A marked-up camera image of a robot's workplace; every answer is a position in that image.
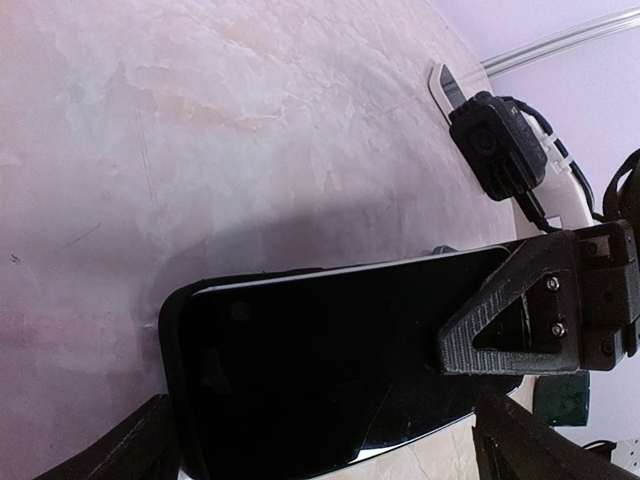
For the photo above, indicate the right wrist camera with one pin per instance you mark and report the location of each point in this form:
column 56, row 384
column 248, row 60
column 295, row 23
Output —
column 517, row 157

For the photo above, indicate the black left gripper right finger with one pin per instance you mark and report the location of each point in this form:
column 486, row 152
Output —
column 510, row 443

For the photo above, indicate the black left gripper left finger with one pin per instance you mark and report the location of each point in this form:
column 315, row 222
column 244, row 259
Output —
column 142, row 446

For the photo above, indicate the dark green cup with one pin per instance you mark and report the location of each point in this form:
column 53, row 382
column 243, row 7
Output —
column 563, row 400

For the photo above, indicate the black phone front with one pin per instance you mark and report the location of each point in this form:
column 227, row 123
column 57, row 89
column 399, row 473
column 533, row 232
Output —
column 296, row 378

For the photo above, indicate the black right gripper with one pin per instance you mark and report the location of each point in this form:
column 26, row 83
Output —
column 526, row 317

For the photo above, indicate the black phone case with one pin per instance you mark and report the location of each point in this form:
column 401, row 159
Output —
column 168, row 322

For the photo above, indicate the right aluminium frame post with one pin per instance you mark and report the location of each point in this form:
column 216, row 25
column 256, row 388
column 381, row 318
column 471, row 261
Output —
column 560, row 42

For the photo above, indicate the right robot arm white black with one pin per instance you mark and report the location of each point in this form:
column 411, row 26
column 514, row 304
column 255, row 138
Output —
column 625, row 185

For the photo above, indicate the clear phone case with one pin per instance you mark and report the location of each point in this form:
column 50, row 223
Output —
column 447, row 92

